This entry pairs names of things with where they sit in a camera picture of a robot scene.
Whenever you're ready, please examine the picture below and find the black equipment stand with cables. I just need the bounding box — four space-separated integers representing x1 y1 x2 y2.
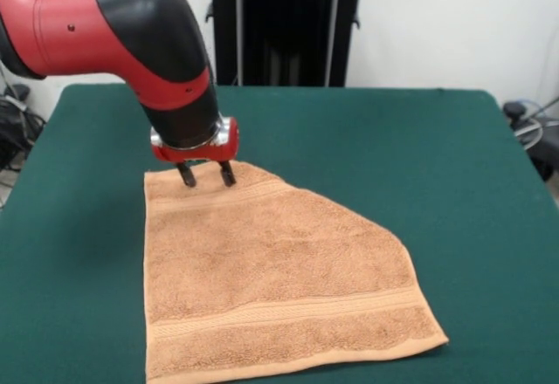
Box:
501 95 559 182
0 82 47 171

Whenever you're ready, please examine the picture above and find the orange terry towel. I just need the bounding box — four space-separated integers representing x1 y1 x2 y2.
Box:
143 160 450 384

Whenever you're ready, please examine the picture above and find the dark green table cloth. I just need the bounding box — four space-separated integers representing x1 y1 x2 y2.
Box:
0 83 559 384

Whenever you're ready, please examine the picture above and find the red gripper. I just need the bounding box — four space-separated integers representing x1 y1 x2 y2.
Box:
149 116 240 189

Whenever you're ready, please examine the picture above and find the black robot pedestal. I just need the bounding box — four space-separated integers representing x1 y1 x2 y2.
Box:
204 0 381 87

